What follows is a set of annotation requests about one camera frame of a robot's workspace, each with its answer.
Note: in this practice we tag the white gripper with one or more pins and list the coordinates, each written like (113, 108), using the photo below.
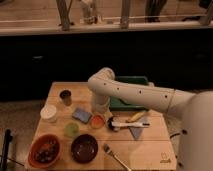
(100, 104)

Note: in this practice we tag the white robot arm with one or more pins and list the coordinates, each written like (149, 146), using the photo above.
(195, 152)

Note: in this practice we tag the dark metal cup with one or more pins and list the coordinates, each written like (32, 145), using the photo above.
(65, 96)

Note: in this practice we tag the green small cup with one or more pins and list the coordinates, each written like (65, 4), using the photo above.
(71, 130)

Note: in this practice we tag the blue sponge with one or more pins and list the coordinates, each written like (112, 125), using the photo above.
(81, 115)

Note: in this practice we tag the yellow banana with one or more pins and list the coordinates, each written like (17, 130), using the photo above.
(136, 116)

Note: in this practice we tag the grey blue cloth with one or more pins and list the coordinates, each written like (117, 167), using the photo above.
(136, 131)

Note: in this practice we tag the metal fork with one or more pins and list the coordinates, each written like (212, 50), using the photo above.
(109, 151)

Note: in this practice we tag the dark brown bowl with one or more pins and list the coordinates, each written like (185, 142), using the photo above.
(84, 148)

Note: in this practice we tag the orange bowl with food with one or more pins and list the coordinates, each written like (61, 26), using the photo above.
(45, 151)

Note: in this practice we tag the black stand pole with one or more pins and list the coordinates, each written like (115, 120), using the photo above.
(7, 139)

